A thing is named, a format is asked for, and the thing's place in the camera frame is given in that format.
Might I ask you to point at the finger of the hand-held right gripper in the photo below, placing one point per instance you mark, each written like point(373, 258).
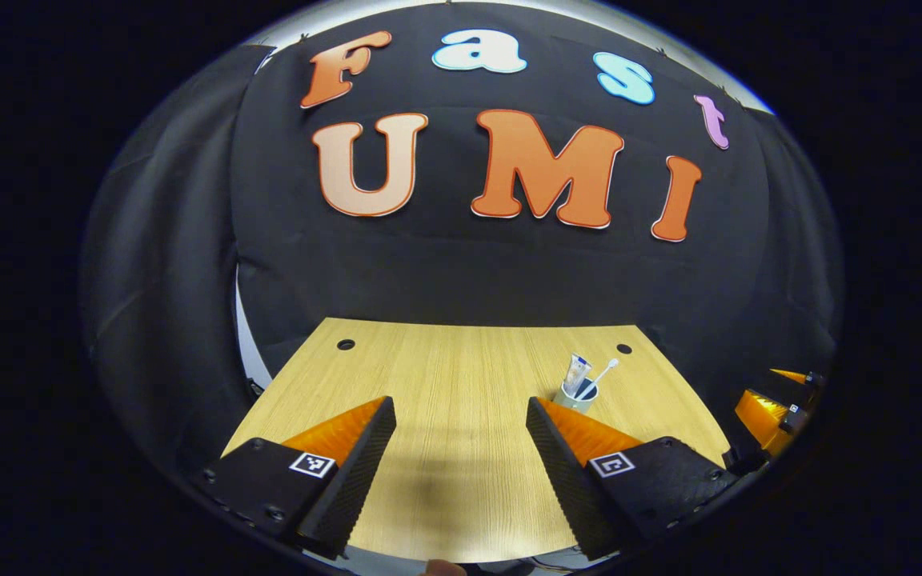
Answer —
point(797, 378)
point(761, 412)

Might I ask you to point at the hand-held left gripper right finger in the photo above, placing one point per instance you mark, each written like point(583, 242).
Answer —
point(565, 472)

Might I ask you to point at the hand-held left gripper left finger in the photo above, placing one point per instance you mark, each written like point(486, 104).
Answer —
point(353, 472)

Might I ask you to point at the pale green cup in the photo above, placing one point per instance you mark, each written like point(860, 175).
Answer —
point(569, 402)

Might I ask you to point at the white toothpaste tube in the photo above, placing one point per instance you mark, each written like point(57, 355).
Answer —
point(577, 372)

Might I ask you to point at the white toothbrush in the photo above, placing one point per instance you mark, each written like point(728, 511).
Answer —
point(611, 365)

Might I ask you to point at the wooden desktop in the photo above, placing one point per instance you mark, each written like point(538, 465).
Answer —
point(445, 384)

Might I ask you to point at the black backdrop cloth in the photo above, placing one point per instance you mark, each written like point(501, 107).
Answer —
point(469, 272)

